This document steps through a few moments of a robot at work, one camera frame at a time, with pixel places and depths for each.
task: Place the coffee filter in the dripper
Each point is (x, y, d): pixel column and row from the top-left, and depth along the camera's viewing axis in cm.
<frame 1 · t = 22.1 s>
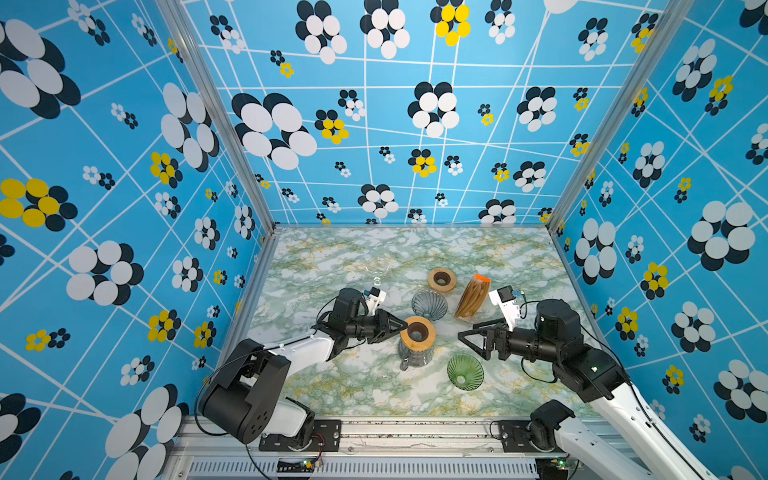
left hand: (408, 327, 80), fingers closed
right hand: (469, 333, 68), fingers open
grey ribbed glass carafe: (414, 358, 83), point 5 cm above the table
grey glass dripper cone: (429, 303, 95), point 4 cm above the table
green glass dripper cone: (465, 372, 86), on the table
wooden ring dripper holder: (421, 345, 80), point 11 cm above the table
wooden ring holder: (441, 280, 106), on the table
glass scoop wooden handle: (377, 281, 93), point 11 cm above the table

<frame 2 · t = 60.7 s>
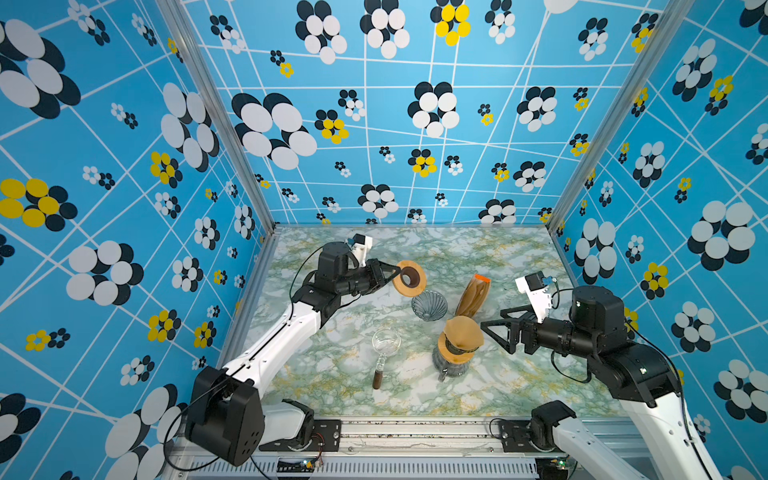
left hand: (402, 269, 75), fingers closed
right hand: (495, 319, 63), fingers open
grey ribbed glass carafe: (448, 368, 79), point 8 cm above the table
wooden ring dripper holder: (456, 358, 77), point 11 cm above the table
glass scoop wooden handle: (386, 341, 91), on the table
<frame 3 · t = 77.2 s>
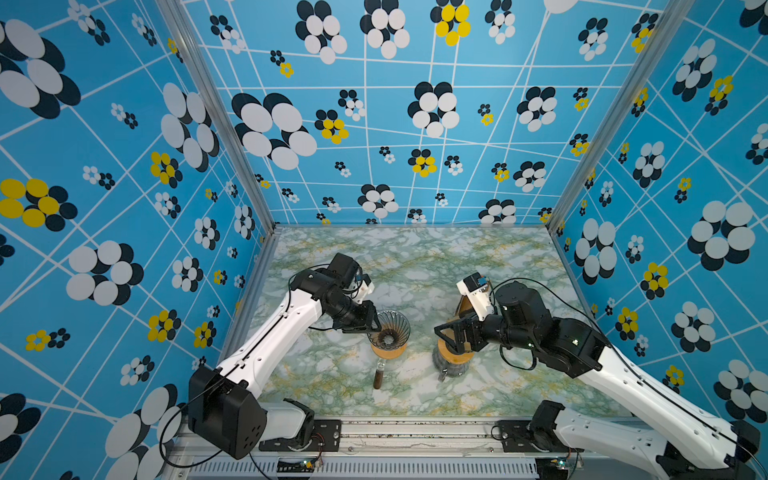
left hand: (377, 327, 75), fingers open
right hand: (449, 322, 67), fingers open
wooden ring holder: (389, 354, 77), point 12 cm above the table
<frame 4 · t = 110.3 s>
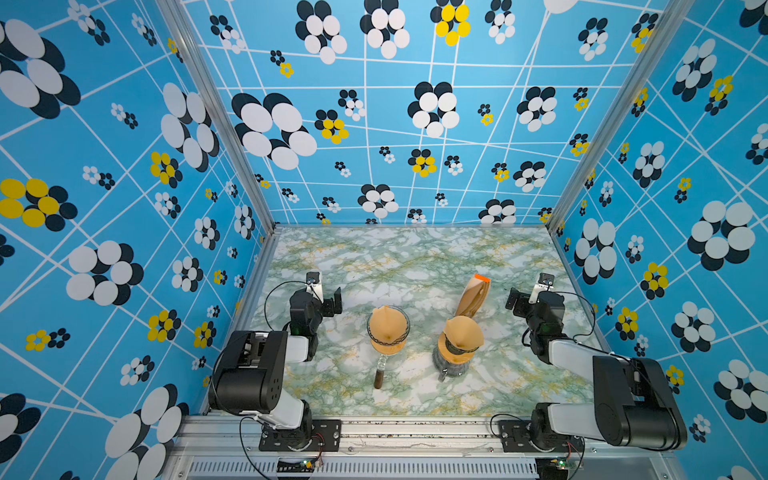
left hand: (326, 287, 93), fingers open
right hand: (531, 292, 91), fingers open
